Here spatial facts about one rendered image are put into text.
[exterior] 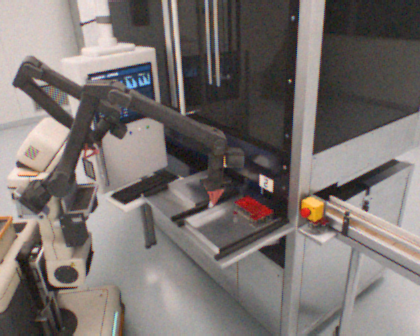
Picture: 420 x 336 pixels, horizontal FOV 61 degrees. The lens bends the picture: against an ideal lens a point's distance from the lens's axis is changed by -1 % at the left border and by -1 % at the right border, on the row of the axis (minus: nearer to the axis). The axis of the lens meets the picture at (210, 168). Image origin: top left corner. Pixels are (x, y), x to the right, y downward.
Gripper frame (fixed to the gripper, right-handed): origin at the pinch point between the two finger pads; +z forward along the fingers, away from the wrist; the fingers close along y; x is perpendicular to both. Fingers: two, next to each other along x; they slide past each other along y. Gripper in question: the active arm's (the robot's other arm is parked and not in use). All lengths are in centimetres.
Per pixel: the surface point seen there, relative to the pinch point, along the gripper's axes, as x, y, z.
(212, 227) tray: 11.8, 9.7, 19.8
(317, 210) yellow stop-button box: -21.1, 36.6, 3.4
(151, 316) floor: 63, 6, 109
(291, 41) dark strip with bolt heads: -4, 27, -59
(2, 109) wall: 546, -7, 70
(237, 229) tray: 3.6, 17.2, 18.9
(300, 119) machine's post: -10.5, 30.8, -31.8
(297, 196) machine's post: -11.1, 35.6, 1.1
